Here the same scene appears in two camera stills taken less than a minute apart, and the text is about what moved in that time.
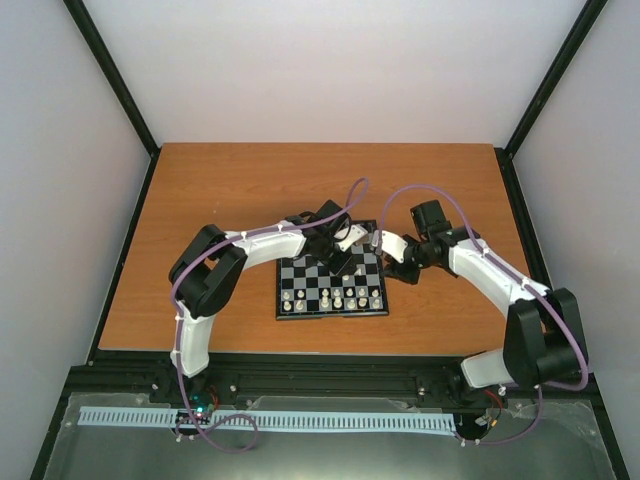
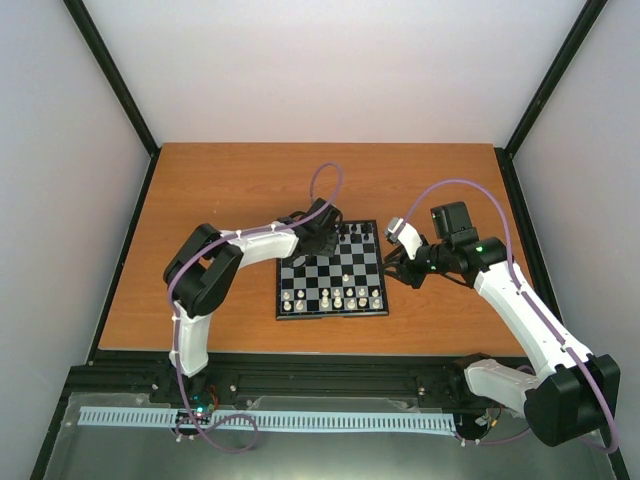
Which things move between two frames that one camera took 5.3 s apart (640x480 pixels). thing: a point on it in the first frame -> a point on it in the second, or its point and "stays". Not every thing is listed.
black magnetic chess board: x=307 y=288 stays
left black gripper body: x=336 y=267 -> x=323 y=249
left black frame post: x=99 y=52 stays
